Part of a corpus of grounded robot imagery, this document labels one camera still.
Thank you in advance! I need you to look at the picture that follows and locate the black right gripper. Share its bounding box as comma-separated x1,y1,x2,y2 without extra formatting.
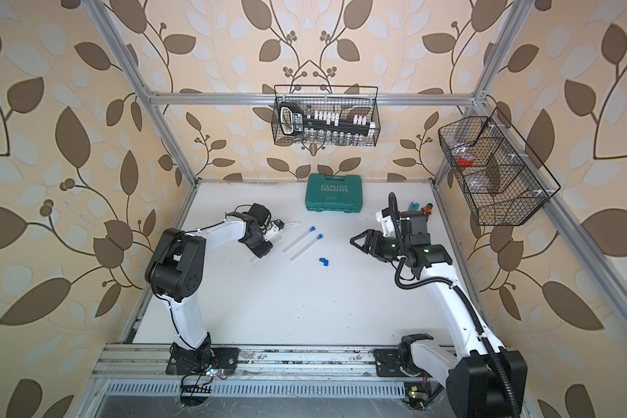
352,229,410,262

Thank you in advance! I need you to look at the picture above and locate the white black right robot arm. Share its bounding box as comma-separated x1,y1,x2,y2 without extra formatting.
350,193,528,417

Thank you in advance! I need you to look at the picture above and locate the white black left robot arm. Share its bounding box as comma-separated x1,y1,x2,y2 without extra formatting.
146,203,285,378

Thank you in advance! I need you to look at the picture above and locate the green plastic tool case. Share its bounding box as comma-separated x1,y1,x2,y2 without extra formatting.
305,173,363,214

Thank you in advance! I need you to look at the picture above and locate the socket set on holder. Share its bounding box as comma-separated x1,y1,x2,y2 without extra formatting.
271,101,381,138

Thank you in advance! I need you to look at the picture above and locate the red item in basket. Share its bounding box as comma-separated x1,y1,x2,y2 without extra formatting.
451,146,475,168

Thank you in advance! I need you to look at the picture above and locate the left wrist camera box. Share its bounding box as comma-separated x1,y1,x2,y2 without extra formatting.
264,219,285,241

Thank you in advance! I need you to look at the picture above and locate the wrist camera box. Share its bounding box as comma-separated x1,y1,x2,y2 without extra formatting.
264,219,285,241
376,207,403,238

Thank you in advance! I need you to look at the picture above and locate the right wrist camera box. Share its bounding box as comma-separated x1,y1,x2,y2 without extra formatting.
376,207,403,238

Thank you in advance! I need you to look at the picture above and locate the black wire basket right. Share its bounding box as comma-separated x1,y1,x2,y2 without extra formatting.
438,108,561,226

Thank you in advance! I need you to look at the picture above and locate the black wire basket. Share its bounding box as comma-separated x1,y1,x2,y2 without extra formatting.
271,84,381,148
438,108,561,226

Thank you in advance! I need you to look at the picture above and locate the black wire basket back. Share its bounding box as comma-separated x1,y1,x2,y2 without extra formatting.
271,84,381,148

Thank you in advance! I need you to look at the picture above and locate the aluminium frame post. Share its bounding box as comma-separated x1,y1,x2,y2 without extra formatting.
419,1,531,181

